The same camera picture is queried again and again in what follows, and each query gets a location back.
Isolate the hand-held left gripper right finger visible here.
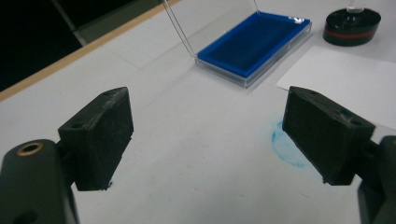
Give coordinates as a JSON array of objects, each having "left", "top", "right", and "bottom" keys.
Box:
[{"left": 281, "top": 86, "right": 376, "bottom": 187}]

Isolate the white paper sheet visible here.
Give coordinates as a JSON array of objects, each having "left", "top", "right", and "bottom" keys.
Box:
[{"left": 276, "top": 45, "right": 396, "bottom": 131}]

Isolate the wooden table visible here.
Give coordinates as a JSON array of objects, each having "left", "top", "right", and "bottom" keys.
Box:
[{"left": 0, "top": 0, "right": 181, "bottom": 104}]

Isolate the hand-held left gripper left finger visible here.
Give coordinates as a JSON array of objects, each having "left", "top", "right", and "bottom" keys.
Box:
[{"left": 57, "top": 86, "right": 135, "bottom": 192}]

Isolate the blue ink pad clear case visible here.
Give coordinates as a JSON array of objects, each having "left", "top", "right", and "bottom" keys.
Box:
[{"left": 162, "top": 0, "right": 313, "bottom": 90}]

